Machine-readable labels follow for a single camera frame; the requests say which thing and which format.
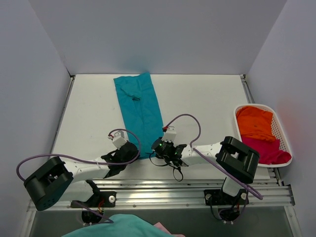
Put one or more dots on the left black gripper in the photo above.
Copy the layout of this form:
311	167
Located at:
131	150

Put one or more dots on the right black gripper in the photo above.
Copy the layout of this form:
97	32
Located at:
159	147

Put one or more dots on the teal t-shirt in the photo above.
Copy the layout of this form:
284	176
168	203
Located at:
140	110

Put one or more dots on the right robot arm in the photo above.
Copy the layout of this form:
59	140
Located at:
236	160

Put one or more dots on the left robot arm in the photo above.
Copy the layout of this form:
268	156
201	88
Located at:
58	180

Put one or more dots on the light green cloth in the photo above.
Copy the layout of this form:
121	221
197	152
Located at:
124	225

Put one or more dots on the pink cloth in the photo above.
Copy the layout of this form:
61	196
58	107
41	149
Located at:
161	227

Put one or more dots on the orange t-shirt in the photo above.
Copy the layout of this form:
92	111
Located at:
255	123

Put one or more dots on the magenta t-shirt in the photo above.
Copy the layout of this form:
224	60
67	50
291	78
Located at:
269	152

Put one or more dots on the white plastic basket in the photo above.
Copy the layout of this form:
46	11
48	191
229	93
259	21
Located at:
277	131

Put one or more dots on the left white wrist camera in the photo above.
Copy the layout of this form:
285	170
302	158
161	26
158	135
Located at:
118	139

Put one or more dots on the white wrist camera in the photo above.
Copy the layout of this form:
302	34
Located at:
118	139
169	134

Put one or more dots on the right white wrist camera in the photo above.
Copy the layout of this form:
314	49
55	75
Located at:
169	134

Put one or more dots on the aluminium rail frame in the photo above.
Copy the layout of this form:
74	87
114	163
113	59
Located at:
170	194

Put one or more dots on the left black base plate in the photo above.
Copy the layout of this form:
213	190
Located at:
103	198

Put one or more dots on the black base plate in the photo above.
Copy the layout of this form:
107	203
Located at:
103	198
217	197

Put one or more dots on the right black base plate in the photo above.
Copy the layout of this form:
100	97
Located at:
217	197

